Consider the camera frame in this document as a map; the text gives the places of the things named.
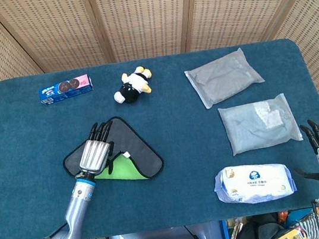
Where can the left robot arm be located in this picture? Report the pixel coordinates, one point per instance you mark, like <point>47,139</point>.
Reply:
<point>59,230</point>

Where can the black white plush toy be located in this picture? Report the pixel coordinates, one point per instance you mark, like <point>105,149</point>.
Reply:
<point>132,86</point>

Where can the woven bamboo folding screen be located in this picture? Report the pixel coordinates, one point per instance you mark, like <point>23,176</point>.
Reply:
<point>144,16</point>

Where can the box of assorted clutter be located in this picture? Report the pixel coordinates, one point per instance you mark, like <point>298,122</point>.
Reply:
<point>278,229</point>

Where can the grey microfibre cloth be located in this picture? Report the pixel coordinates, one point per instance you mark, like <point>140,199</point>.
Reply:
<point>128,151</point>

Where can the teal table cloth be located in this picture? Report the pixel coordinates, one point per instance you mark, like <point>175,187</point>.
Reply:
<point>177,117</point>

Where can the white wet wipes pack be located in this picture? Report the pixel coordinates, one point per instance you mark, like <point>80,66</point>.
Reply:
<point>253,183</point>

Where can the frosted bag grey clothing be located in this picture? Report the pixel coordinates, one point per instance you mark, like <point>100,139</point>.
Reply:
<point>224,78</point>

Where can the frosted bag blue-grey clothing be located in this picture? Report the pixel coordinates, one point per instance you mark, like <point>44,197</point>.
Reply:
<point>258,127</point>

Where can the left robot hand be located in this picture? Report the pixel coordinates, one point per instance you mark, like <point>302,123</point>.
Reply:
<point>96,151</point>

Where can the blue Oreo cookie box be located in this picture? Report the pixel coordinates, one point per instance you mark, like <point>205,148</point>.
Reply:
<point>66,89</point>

